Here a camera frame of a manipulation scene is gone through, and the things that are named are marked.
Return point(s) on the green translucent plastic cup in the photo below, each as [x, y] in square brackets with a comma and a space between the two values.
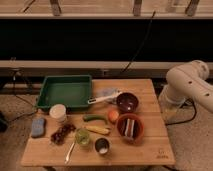
[82, 137]

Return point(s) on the wooden table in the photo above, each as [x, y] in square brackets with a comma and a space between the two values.
[105, 135]

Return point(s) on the dark purple bowl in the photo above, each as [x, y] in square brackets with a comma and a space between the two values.
[127, 102]

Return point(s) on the orange fruit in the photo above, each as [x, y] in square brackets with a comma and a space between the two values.
[113, 116]

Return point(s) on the metal spoon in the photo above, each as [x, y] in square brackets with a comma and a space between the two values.
[67, 158]

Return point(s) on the orange bowl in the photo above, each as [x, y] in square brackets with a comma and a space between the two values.
[130, 128]

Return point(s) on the small metal cup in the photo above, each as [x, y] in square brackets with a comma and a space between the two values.
[102, 146]

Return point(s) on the dark red grape bunch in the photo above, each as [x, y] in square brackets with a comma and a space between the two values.
[59, 136]

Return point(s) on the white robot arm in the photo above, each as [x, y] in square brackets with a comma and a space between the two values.
[186, 81]

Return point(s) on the grey cloth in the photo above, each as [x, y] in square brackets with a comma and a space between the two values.
[106, 92]

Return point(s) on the yellow corn cob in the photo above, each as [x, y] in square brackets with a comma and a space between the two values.
[97, 129]

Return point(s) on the white handled utensil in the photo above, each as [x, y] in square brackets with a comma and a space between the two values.
[104, 98]

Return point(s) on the green plastic tray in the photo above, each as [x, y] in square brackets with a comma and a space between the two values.
[73, 91]

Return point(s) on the white plastic cup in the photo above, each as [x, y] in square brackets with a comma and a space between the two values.
[58, 112]

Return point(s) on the blue sponge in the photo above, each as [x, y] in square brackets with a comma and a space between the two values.
[38, 127]

